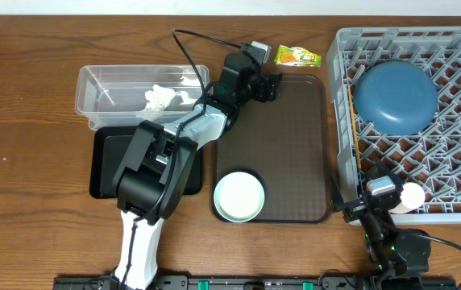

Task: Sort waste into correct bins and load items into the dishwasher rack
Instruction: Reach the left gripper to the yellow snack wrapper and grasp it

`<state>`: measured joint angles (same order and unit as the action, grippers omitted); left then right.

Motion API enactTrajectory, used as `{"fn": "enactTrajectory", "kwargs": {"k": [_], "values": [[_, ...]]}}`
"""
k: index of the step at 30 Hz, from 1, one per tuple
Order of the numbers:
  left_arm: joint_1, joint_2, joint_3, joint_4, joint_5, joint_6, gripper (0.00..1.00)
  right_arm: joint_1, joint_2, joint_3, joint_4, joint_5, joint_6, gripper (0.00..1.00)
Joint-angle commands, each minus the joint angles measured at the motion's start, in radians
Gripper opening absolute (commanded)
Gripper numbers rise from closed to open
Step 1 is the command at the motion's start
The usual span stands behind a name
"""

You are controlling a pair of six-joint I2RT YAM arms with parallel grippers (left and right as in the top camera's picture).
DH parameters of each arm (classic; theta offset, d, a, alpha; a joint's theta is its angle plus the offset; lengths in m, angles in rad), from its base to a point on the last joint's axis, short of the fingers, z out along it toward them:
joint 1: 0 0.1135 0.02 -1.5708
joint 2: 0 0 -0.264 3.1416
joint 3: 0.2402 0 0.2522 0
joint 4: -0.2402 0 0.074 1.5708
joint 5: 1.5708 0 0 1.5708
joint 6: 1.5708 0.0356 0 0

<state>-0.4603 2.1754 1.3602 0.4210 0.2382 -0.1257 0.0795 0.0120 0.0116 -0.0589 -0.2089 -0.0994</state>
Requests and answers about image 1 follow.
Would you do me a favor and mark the dark blue plate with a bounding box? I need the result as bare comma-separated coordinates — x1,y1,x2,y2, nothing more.
352,61,438,135

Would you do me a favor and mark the white tissue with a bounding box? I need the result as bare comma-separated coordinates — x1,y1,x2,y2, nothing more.
142,85,197,112

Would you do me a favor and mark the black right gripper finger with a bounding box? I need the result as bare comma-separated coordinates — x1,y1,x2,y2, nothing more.
375,159,396,181
330,174,344,212

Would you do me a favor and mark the pale green bowl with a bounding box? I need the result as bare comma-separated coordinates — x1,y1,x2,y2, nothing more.
213,172,265,223

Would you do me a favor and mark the black plastic bin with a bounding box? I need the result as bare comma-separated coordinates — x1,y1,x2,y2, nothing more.
89,126,203,199

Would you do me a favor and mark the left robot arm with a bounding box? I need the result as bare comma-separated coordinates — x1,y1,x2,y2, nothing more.
110,52,281,289

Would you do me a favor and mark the dark brown serving tray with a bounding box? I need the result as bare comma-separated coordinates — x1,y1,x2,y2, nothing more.
210,75,331,224

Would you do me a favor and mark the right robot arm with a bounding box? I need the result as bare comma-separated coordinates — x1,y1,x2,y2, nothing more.
330,160,431,289

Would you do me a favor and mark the wooden chopstick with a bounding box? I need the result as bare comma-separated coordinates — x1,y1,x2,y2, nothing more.
347,84,362,170

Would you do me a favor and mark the grey dishwasher rack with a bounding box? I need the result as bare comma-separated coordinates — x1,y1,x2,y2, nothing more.
326,27,461,225

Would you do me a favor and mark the yellow green snack wrapper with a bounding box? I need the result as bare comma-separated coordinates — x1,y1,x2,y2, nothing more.
275,45,322,67

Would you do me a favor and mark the clear plastic bin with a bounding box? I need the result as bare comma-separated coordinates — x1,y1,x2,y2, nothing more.
75,64,210,131

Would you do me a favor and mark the pink white cup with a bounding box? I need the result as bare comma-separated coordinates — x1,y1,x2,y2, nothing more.
389,182,426,214

